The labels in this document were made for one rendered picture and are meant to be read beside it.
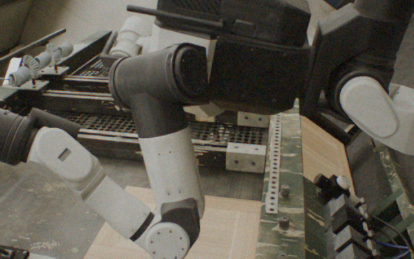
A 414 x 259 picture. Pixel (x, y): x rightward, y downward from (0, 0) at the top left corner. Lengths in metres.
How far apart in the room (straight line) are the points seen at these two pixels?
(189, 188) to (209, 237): 0.38
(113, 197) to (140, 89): 0.20
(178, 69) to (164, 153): 0.15
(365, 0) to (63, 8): 6.80
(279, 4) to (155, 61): 0.25
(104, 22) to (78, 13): 0.50
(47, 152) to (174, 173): 0.22
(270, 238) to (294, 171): 0.31
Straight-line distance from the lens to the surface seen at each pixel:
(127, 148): 1.37
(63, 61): 2.22
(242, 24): 0.75
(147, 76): 0.63
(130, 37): 0.90
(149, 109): 0.65
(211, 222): 1.09
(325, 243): 1.07
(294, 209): 1.10
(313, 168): 1.96
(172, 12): 0.77
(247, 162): 1.29
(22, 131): 0.72
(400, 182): 2.00
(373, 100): 0.82
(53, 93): 1.87
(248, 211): 1.12
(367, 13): 0.81
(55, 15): 7.51
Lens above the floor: 1.26
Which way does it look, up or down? 6 degrees down
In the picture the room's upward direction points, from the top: 56 degrees counter-clockwise
